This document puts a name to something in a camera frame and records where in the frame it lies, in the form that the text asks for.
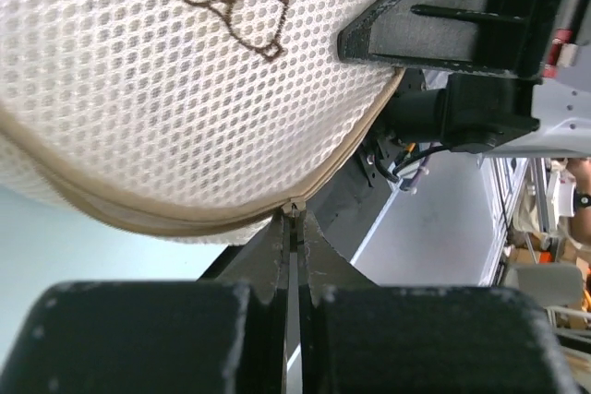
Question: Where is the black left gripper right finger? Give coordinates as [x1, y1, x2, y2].
[297, 214, 582, 393]

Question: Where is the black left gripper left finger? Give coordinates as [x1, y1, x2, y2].
[1, 217, 284, 393]

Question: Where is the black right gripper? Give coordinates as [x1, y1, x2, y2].
[338, 0, 590, 79]

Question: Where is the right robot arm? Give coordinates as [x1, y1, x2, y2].
[337, 0, 590, 158]

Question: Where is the person's forearm with watch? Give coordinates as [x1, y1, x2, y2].
[566, 158, 590, 246]

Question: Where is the grey chair in background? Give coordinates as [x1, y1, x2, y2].
[502, 263, 584, 307]

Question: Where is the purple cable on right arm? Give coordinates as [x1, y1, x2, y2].
[401, 144, 438, 195]

